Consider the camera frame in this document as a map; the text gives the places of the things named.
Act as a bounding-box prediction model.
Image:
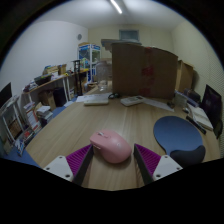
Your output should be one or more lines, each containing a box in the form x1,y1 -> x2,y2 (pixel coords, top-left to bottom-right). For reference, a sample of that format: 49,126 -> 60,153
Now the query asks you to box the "white book rack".
0,94 -> 46,158

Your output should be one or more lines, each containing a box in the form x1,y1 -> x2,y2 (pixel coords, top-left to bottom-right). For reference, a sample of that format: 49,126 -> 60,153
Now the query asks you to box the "black marker pen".
185,114 -> 208,135

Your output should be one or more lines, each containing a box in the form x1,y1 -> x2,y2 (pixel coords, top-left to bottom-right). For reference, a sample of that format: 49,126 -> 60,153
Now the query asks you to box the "tall narrow cardboard box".
175,59 -> 195,93

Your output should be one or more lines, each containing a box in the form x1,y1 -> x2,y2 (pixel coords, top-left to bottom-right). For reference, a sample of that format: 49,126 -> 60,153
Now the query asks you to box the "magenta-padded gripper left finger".
43,143 -> 95,187

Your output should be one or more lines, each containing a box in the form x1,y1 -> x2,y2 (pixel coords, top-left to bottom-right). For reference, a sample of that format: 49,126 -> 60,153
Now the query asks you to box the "white paper sheet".
75,95 -> 89,103
143,98 -> 175,113

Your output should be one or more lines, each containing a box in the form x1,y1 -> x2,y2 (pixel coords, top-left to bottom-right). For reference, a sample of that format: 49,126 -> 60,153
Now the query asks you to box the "black bag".
183,88 -> 203,103

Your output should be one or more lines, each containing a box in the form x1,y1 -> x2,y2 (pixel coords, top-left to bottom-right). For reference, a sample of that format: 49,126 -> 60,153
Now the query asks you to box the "clear plastic container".
173,90 -> 189,108

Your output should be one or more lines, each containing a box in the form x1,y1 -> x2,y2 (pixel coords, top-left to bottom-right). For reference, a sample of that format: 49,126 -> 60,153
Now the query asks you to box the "open white book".
186,103 -> 214,132

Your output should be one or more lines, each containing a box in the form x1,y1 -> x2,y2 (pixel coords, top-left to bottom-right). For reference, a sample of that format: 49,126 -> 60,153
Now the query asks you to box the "small black clip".
107,92 -> 122,100

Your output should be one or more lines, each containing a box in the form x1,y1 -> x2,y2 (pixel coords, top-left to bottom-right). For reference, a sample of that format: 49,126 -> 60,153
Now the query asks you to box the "large brown cardboard box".
100,38 -> 179,100

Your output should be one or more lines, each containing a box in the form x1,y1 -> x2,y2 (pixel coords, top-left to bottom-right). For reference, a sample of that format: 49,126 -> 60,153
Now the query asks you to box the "wall window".
118,29 -> 140,42

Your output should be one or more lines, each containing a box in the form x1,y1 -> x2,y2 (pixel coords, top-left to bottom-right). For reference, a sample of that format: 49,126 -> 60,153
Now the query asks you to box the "tall clear jar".
95,60 -> 113,92

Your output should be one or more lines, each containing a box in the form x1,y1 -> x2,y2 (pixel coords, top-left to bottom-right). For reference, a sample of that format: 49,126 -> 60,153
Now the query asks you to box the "wooden side desk shelf unit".
22,63 -> 90,113

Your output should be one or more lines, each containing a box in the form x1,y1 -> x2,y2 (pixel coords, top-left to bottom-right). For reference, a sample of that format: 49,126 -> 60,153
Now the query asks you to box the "white flat box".
83,95 -> 110,107

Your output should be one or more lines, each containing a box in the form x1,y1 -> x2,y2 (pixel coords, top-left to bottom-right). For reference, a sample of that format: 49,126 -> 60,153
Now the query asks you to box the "blue hardcover book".
178,93 -> 201,108

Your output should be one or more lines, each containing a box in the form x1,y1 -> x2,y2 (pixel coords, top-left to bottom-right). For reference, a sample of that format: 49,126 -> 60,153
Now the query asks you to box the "blue round mouse pad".
153,115 -> 207,169

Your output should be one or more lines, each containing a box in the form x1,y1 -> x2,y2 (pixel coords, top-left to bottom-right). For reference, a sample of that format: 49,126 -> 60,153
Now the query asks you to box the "blue and white cabinet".
77,42 -> 102,84

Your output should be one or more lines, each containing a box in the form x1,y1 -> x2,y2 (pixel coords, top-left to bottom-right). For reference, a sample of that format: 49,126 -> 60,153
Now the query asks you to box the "ceiling tube light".
109,0 -> 123,15

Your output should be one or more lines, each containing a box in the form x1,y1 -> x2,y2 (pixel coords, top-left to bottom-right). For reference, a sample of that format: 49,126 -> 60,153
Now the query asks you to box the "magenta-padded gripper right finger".
133,143 -> 184,186

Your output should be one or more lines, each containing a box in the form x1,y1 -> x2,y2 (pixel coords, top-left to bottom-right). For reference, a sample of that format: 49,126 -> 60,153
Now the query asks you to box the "pink computer mouse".
89,129 -> 133,165

